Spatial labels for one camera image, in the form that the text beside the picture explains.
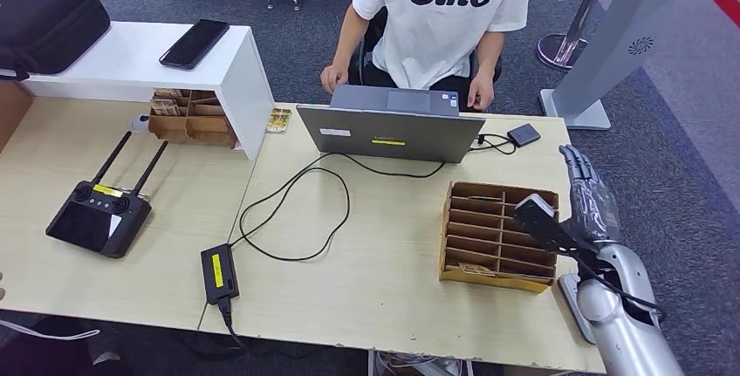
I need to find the black smartphone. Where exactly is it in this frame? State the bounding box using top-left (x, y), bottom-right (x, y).
top-left (158, 18), bottom-right (231, 71)

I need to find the white card reader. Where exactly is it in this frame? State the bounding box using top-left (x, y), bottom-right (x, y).
top-left (558, 271), bottom-right (597, 345)

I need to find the white cable bundle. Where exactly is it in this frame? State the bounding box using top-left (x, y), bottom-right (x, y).
top-left (369, 352), bottom-right (469, 376)

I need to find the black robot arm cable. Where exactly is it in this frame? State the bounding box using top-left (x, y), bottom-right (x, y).
top-left (558, 246), bottom-right (668, 325)

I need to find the grey kiosk stand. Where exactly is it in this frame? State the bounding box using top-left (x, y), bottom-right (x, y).
top-left (538, 0), bottom-right (689, 132)

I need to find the black laptop power cable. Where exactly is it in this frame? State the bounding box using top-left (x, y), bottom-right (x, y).
top-left (229, 152), bottom-right (448, 263)

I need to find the chrome stanchion post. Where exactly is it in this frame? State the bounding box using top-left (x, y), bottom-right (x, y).
top-left (536, 0), bottom-right (617, 72)

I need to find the black mains cord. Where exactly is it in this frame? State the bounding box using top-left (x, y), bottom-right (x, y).
top-left (197, 297), bottom-right (250, 356)

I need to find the person's left hand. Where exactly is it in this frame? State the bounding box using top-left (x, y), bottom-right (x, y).
top-left (466, 70), bottom-right (497, 113)

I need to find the person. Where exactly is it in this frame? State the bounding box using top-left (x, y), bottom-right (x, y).
top-left (319, 0), bottom-right (534, 113)

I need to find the grey laptop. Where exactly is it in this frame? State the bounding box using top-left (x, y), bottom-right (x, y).
top-left (296, 84), bottom-right (487, 165)

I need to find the person's right hand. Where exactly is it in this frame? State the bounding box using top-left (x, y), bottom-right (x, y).
top-left (319, 63), bottom-right (350, 95)

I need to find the yellow patterned ID card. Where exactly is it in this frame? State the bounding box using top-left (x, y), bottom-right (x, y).
top-left (265, 107), bottom-right (293, 134)

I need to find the brown box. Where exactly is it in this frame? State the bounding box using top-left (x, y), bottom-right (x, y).
top-left (0, 79), bottom-right (35, 152)

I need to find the thin black drive cable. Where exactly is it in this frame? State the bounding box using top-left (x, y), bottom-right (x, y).
top-left (468, 133), bottom-right (517, 156)

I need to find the small black external drive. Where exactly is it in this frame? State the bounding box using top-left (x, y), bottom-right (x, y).
top-left (506, 123), bottom-right (542, 148)

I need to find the small cardboard compartment organizer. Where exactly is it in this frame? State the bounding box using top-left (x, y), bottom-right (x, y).
top-left (147, 88), bottom-right (239, 150)

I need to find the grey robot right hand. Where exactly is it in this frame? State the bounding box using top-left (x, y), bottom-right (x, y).
top-left (558, 143), bottom-right (622, 244)

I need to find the patterned room key card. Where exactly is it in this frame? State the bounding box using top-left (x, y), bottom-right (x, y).
top-left (457, 262), bottom-right (497, 277)

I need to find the stack of patterned cards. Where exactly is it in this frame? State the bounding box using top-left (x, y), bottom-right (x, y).
top-left (150, 98), bottom-right (182, 117)

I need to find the black power adapter yellow label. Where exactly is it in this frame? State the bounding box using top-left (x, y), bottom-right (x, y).
top-left (200, 243), bottom-right (241, 306)

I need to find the black remote controller with antennas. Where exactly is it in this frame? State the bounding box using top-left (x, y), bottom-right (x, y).
top-left (45, 131), bottom-right (170, 260)

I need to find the black office chair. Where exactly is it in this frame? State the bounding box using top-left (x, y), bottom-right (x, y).
top-left (346, 6), bottom-right (504, 94)

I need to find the white desk shelf riser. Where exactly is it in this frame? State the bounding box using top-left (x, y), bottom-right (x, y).
top-left (20, 20), bottom-right (276, 161)

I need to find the black carrying case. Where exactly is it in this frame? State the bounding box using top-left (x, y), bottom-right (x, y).
top-left (0, 0), bottom-right (112, 81)

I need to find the cardboard slotted card organizer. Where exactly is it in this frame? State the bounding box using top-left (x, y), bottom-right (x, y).
top-left (437, 181), bottom-right (561, 295)

